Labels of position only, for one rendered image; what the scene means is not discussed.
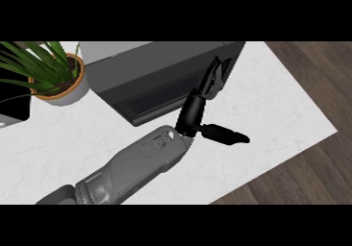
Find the white and orange plant pot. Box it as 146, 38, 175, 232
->
26, 52, 90, 108

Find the green leafy plant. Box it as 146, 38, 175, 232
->
0, 41, 84, 107

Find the dark grey microwave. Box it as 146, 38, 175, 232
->
78, 41, 247, 128

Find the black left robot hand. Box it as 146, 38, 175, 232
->
173, 56, 251, 147

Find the black and grey appliance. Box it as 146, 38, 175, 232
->
0, 41, 33, 131

